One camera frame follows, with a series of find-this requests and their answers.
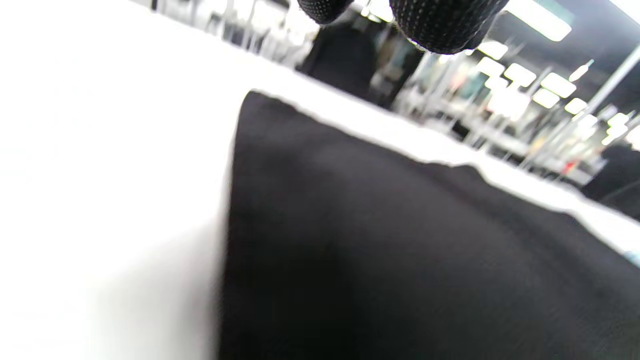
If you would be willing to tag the person's left hand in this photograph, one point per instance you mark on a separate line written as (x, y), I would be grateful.
(440, 25)

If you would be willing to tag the black padded chair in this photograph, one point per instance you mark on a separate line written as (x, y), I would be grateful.
(617, 180)

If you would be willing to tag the black trousers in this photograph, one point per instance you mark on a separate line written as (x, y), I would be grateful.
(400, 250)

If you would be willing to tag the white table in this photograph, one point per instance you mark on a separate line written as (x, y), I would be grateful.
(100, 150)

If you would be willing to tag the black mesh office chair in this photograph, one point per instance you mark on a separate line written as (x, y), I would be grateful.
(345, 60)

